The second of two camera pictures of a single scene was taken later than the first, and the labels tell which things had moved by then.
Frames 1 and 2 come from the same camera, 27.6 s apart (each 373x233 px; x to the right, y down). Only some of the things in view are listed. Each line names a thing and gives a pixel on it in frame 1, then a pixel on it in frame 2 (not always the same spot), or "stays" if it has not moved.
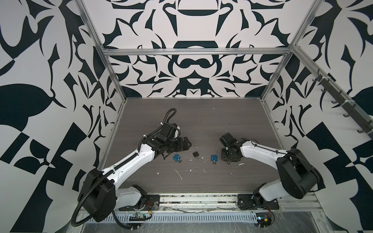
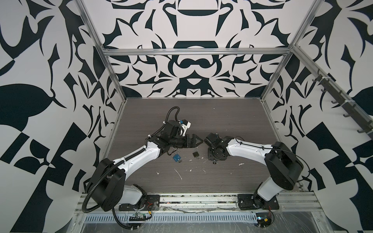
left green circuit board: x=139 y=216 stays
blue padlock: x=176 y=157 stays
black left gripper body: x=177 y=145 → x=187 y=144
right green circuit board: x=263 y=220 stays
